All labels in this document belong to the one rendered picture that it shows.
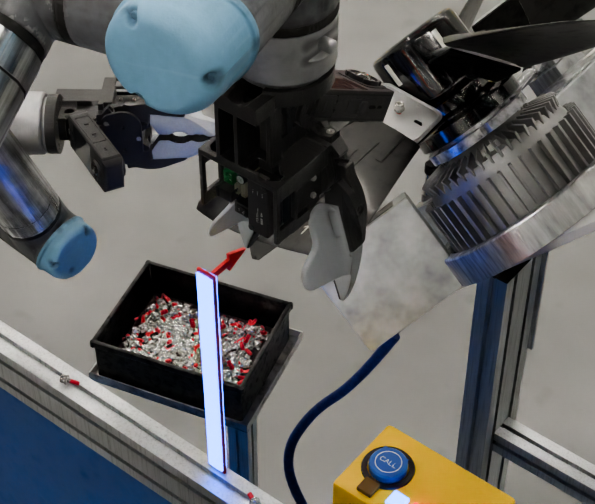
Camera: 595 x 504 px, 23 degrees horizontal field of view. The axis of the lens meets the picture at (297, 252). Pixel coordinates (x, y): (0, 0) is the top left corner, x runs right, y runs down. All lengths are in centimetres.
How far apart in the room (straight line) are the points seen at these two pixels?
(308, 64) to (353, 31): 300
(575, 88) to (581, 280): 142
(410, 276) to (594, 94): 34
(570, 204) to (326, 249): 68
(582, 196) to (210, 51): 96
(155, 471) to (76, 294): 143
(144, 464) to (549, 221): 58
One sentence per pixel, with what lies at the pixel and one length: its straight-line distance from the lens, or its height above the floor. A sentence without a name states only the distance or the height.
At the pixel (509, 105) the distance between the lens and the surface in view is 176.
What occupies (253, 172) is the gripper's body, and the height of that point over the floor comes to 162.
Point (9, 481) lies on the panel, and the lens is 224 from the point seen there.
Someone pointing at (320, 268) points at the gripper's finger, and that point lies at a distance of 106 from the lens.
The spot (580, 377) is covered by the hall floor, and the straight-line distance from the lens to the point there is 307.
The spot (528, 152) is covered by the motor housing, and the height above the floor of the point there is 117.
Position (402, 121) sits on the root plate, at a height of 119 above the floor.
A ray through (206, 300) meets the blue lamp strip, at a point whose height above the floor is 115.
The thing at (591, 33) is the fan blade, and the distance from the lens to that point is 156.
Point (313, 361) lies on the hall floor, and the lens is 305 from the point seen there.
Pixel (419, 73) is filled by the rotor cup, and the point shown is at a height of 122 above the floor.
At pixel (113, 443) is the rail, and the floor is 83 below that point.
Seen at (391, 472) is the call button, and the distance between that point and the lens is 149.
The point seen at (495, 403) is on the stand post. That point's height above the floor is 66.
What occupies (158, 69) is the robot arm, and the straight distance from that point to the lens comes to 82.
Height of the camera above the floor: 226
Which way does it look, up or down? 44 degrees down
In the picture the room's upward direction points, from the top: straight up
